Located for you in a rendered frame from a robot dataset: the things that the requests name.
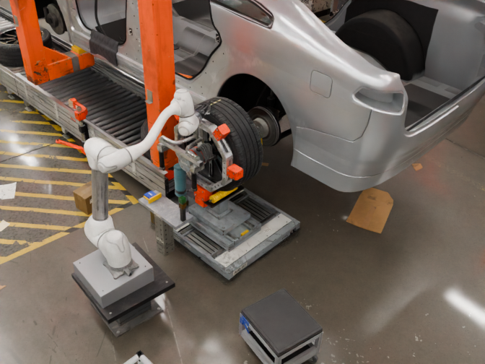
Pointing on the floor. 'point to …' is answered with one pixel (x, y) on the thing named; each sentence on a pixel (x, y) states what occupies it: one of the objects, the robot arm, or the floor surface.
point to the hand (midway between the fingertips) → (208, 104)
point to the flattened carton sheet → (372, 210)
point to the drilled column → (164, 237)
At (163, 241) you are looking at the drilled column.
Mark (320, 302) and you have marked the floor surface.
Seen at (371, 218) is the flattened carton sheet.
